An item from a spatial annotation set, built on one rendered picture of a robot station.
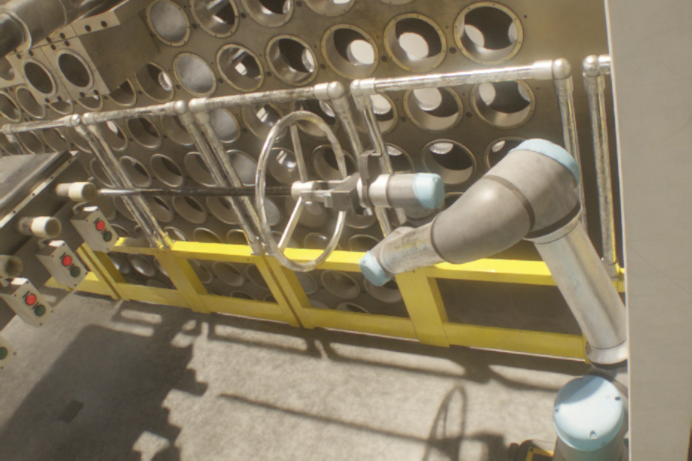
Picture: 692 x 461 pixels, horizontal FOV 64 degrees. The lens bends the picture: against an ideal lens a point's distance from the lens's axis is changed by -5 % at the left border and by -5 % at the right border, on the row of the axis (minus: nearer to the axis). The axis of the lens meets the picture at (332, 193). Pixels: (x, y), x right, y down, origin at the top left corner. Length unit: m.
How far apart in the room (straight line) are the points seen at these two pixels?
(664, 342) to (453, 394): 1.73
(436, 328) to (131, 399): 1.26
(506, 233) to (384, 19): 1.50
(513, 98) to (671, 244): 2.84
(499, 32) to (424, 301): 1.45
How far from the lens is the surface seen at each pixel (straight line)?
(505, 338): 1.95
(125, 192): 1.85
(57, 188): 2.11
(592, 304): 1.08
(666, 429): 0.30
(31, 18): 2.33
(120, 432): 2.46
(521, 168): 0.96
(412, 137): 2.55
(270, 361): 2.29
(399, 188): 1.26
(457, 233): 0.93
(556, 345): 1.93
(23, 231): 2.03
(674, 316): 0.24
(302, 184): 1.40
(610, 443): 1.13
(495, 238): 0.92
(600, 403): 1.11
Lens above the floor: 1.61
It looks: 33 degrees down
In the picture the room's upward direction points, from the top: 23 degrees counter-clockwise
